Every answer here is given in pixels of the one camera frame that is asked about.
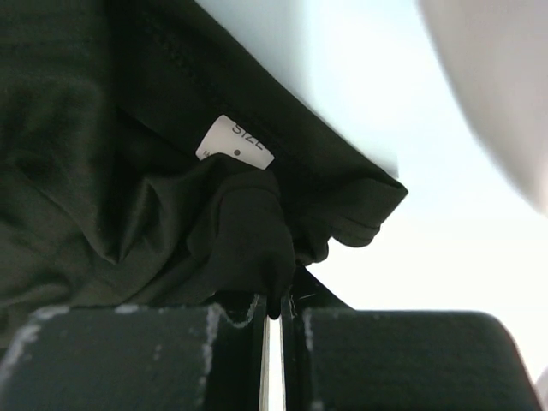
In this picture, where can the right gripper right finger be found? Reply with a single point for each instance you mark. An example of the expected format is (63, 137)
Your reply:
(339, 358)

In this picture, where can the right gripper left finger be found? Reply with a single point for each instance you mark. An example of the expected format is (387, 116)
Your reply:
(130, 357)

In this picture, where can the black printed t-shirt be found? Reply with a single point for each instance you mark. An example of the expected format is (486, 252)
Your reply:
(148, 158)

